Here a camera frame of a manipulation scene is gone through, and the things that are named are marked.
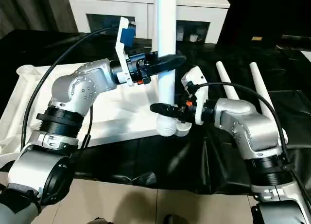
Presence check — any white plastic table leg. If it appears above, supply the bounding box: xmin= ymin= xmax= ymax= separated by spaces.
xmin=153 ymin=0 xmax=179 ymax=137
xmin=216 ymin=61 xmax=240 ymax=100
xmin=249 ymin=62 xmax=290 ymax=147

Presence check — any white plastic table top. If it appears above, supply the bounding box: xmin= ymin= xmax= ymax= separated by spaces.
xmin=0 ymin=64 xmax=192 ymax=171

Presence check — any black work mat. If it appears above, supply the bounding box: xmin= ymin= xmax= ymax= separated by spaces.
xmin=0 ymin=28 xmax=311 ymax=195

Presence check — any white glass-door cabinet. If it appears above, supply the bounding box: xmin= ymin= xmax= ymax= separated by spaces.
xmin=67 ymin=0 xmax=231 ymax=44

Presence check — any grey pleated curtain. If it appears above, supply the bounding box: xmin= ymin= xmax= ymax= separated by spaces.
xmin=0 ymin=0 xmax=78 ymax=40

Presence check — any white flat panel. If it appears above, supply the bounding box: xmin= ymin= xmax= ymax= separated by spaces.
xmin=300 ymin=50 xmax=311 ymax=64

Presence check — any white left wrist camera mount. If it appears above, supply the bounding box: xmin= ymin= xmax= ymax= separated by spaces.
xmin=114 ymin=17 xmax=137 ymax=86

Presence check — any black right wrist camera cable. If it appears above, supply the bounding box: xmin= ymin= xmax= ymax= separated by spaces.
xmin=187 ymin=82 xmax=311 ymax=203

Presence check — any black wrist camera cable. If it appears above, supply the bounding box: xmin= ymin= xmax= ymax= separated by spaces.
xmin=187 ymin=82 xmax=311 ymax=203
xmin=20 ymin=27 xmax=122 ymax=161

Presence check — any black left wrist camera cable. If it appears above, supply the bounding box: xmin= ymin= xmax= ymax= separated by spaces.
xmin=20 ymin=27 xmax=122 ymax=161

